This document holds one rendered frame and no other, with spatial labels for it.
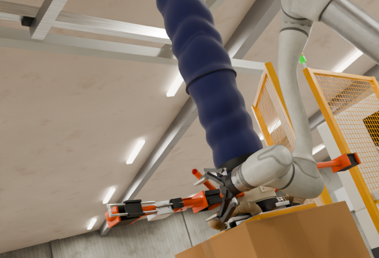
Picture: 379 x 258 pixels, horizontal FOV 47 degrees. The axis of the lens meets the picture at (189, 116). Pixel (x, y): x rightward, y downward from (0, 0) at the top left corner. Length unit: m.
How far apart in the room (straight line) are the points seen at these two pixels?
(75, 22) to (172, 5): 1.93
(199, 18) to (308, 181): 0.92
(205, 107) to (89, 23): 2.28
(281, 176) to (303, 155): 0.14
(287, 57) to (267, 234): 0.58
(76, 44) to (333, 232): 3.05
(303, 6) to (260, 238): 0.73
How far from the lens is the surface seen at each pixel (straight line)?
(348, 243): 1.81
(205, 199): 1.57
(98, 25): 3.98
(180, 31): 1.98
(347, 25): 1.39
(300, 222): 1.63
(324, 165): 1.75
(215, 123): 1.79
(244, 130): 1.79
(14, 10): 3.71
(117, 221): 1.38
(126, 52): 4.43
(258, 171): 1.36
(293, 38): 1.53
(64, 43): 4.13
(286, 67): 1.49
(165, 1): 2.11
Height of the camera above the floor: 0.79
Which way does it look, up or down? 21 degrees up
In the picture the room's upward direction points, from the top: 19 degrees counter-clockwise
